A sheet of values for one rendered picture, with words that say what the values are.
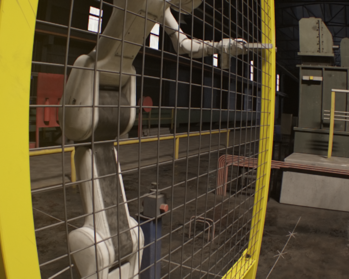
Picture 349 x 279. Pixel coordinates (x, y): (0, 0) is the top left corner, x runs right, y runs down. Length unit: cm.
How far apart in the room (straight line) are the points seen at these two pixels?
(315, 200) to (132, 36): 346
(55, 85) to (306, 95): 572
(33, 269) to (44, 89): 732
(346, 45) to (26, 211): 483
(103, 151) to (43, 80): 676
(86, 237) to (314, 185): 336
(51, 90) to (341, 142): 634
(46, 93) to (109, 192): 683
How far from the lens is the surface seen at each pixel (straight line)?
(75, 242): 97
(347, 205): 403
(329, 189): 398
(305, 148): 467
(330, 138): 430
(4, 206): 36
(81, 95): 86
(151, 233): 179
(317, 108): 467
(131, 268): 111
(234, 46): 136
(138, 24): 88
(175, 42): 143
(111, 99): 92
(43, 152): 434
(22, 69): 36
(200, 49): 144
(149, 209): 176
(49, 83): 776
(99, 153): 93
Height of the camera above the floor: 115
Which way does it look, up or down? 6 degrees down
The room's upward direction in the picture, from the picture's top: 2 degrees clockwise
